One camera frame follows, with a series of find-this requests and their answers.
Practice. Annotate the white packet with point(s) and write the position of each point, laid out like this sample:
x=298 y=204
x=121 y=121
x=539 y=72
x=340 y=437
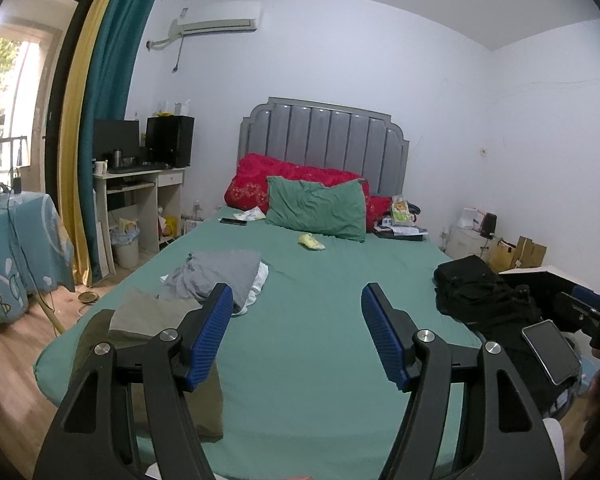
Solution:
x=252 y=214

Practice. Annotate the yellow curtain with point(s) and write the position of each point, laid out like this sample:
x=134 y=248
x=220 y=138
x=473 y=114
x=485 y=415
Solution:
x=80 y=135

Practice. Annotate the black speaker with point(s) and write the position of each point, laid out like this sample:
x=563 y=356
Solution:
x=489 y=225

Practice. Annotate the white computer desk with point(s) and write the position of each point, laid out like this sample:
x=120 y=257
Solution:
x=150 y=210

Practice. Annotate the smartphone with grey screen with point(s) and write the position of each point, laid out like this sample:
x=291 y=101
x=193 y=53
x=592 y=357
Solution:
x=550 y=352

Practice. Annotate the olive green garment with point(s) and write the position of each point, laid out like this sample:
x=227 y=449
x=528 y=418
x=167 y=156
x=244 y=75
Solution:
x=205 y=410

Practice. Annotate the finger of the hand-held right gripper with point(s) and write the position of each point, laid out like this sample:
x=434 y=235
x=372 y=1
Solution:
x=592 y=297

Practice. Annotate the black phone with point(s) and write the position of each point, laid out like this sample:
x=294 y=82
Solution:
x=232 y=221

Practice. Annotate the white mug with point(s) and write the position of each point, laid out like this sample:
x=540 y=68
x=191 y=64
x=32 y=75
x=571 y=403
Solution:
x=100 y=167

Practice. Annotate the grey padded headboard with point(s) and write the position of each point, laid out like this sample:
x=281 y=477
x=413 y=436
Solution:
x=325 y=135

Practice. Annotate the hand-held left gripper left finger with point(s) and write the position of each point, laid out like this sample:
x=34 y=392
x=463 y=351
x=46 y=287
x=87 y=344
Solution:
x=210 y=330

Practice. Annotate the round floor plate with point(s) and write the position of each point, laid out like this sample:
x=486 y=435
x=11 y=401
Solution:
x=88 y=297

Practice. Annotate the green pillow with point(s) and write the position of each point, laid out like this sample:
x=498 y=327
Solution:
x=315 y=205

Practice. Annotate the black keyboard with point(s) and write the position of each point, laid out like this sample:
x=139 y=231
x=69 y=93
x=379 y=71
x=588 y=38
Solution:
x=142 y=166

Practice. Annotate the teal curtain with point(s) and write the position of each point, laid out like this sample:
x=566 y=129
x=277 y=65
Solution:
x=115 y=60

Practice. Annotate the white air conditioner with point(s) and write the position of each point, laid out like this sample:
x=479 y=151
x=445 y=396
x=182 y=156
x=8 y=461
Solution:
x=220 y=15

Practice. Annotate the khaki folded garment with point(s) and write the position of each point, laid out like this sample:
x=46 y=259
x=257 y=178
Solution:
x=140 y=315

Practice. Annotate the black bag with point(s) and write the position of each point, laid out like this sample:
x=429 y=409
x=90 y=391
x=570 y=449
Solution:
x=475 y=290

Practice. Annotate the cardboard box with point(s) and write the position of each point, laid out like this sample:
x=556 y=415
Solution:
x=532 y=252
x=502 y=255

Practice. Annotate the yellow small cloth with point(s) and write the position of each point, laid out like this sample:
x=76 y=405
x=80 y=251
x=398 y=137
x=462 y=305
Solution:
x=312 y=242

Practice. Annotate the white trash bin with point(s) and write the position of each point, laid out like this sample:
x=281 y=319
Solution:
x=126 y=250

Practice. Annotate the white nightstand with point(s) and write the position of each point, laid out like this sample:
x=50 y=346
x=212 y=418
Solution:
x=462 y=245

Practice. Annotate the white garment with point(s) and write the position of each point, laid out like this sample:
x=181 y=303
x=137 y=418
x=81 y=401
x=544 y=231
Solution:
x=260 y=280

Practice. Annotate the green snack bag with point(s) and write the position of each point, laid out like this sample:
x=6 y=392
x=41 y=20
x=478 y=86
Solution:
x=401 y=210

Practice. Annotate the dark thermos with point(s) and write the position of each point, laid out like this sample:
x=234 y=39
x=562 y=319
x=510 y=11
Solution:
x=117 y=158

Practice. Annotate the red pillow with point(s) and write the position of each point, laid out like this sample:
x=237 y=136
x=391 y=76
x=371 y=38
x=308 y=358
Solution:
x=280 y=175

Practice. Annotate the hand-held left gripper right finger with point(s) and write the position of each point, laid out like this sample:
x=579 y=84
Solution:
x=385 y=335

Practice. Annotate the bed with green sheet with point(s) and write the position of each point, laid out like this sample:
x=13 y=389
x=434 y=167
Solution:
x=320 y=285

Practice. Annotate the grey garment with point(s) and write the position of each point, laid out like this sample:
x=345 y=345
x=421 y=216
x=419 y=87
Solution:
x=220 y=270

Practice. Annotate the yellow bag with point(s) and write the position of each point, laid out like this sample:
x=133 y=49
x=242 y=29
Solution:
x=170 y=226

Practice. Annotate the black monitor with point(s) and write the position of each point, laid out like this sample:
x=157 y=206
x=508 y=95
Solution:
x=115 y=140

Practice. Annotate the blue printed cloth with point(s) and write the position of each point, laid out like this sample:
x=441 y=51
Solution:
x=15 y=260

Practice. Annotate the black computer tower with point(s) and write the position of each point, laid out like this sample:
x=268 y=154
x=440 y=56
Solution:
x=170 y=140

